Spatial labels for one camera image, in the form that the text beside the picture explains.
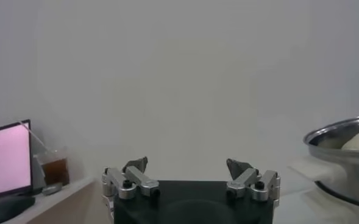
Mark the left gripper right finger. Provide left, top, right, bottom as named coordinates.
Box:
left=226, top=158, right=281, bottom=203

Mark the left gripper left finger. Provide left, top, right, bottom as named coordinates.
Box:
left=101, top=156, right=161, bottom=200

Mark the stainless steel steamer basket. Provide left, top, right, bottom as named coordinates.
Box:
left=288, top=113, right=359, bottom=211

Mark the white side table with cup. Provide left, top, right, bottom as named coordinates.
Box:
left=2, top=176, right=107, bottom=224

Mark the plastic cup of brown drink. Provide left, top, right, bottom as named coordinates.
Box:
left=34, top=147, right=71, bottom=187

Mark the cream electric cooker base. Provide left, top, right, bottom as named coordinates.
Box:
left=300, top=182, right=359, bottom=224

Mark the clear drinking straw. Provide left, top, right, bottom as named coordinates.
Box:
left=18, top=120, right=51, bottom=152

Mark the black framed monitor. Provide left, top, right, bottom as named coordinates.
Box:
left=0, top=119, right=35, bottom=201

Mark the black computer mouse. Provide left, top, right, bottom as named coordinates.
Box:
left=0, top=194, right=36, bottom=224

